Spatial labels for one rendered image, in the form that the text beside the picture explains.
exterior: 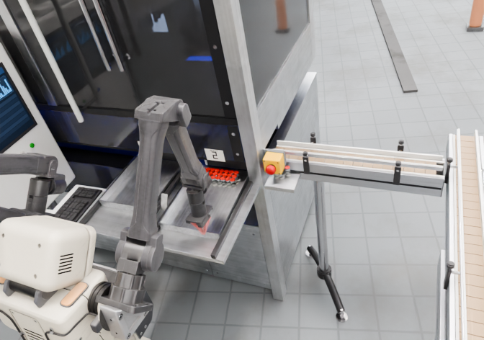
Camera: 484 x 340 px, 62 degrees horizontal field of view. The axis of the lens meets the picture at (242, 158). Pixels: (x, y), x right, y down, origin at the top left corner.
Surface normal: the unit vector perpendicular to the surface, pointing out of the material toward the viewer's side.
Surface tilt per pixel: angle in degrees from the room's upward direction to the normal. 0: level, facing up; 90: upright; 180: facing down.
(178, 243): 0
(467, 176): 0
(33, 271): 48
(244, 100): 90
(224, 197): 0
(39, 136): 90
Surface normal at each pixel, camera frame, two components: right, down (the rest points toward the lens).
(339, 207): -0.16, -0.77
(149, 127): -0.23, 0.13
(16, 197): 0.93, 0.09
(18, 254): -0.39, -0.06
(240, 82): -0.36, 0.62
